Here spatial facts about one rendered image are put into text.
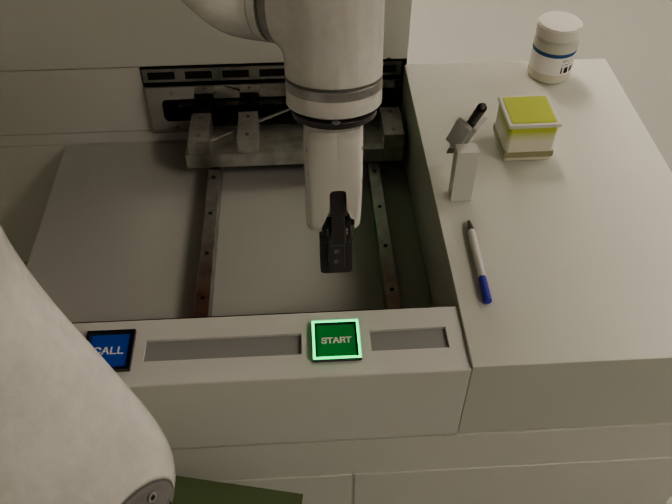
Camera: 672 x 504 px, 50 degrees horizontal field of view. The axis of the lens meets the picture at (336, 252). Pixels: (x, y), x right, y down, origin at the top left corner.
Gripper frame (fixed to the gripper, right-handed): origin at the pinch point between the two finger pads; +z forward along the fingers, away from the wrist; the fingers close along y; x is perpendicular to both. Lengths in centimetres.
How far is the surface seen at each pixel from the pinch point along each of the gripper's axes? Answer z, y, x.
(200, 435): 27.0, -1.3, -16.7
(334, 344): 14.8, -2.9, -0.2
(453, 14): 56, -272, 68
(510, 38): 60, -250, 90
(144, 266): 23.2, -32.4, -27.9
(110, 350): 14.6, -3.5, -25.7
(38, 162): 20, -64, -52
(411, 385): 18.5, 0.5, 8.4
